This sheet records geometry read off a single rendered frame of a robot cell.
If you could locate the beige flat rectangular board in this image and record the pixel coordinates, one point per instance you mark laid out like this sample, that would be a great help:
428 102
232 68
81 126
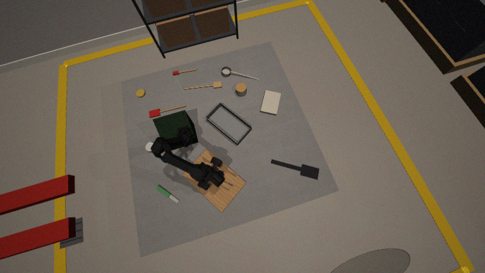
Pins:
270 102

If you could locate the brown wooden board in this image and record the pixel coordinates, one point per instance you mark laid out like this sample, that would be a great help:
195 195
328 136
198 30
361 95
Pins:
220 196

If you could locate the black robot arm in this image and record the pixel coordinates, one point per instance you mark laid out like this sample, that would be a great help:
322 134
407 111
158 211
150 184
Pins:
199 172

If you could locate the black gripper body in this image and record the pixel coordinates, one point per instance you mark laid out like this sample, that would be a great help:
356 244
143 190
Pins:
216 162

